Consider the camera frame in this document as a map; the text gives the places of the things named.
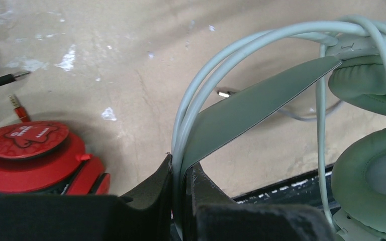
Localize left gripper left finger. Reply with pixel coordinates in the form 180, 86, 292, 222
0, 154, 172, 240

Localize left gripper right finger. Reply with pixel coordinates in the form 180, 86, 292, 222
183, 164, 335, 240

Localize red headphones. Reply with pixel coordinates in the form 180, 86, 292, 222
0, 121, 110, 197

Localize mint green headphones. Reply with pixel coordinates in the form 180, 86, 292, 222
171, 16, 386, 240

